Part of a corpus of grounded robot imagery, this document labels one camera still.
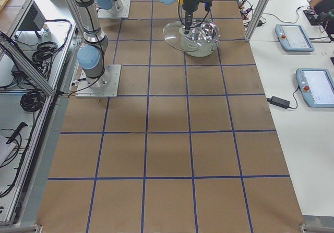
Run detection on near teach pendant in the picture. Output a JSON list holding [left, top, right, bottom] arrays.
[[296, 68, 333, 108]]

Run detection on teach pendant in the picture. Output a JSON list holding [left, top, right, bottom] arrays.
[[275, 24, 314, 52], [296, 68, 333, 108]]

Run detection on pale green steel pot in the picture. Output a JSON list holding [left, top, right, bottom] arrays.
[[181, 19, 220, 57]]

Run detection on glass pot lid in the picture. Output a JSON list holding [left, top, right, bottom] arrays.
[[162, 19, 204, 51]]

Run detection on coiled black cables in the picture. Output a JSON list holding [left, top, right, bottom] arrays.
[[19, 41, 66, 113]]

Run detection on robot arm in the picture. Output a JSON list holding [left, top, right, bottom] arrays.
[[96, 0, 123, 11], [68, 0, 212, 88]]

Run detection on far teach pendant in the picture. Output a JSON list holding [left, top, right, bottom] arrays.
[[275, 24, 314, 52]]

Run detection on black power adapter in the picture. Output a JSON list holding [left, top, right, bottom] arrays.
[[267, 96, 290, 109]]

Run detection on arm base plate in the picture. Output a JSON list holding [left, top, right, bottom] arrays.
[[98, 0, 131, 19], [75, 64, 122, 98]]

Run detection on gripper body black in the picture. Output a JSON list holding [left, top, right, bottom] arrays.
[[182, 0, 201, 14]]

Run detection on aluminium frame post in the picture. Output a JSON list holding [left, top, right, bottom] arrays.
[[244, 0, 269, 42]]

